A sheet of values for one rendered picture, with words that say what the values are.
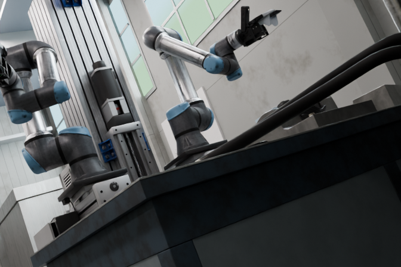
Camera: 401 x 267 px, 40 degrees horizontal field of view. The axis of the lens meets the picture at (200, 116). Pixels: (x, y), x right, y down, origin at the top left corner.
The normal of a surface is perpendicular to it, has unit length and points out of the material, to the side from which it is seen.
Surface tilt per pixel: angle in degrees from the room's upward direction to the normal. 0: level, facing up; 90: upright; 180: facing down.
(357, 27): 90
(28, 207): 90
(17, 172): 90
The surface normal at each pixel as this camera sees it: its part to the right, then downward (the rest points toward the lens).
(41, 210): 0.46, -0.38
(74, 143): 0.06, -0.26
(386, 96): -0.59, 0.05
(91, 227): -0.78, 0.17
